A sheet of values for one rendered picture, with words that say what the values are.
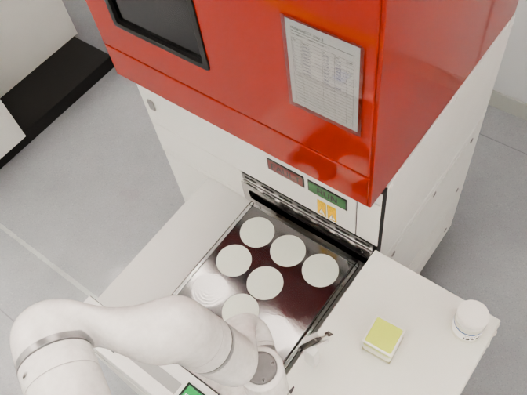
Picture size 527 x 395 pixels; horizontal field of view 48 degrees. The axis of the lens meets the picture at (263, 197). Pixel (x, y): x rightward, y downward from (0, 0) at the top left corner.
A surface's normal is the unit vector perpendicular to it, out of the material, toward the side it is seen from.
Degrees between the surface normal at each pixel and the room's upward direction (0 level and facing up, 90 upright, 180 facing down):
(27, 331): 15
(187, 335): 60
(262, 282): 1
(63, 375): 19
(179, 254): 0
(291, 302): 0
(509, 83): 90
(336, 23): 90
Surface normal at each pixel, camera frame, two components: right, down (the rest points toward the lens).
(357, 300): -0.11, -0.54
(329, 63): -0.60, 0.71
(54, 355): 0.10, -0.69
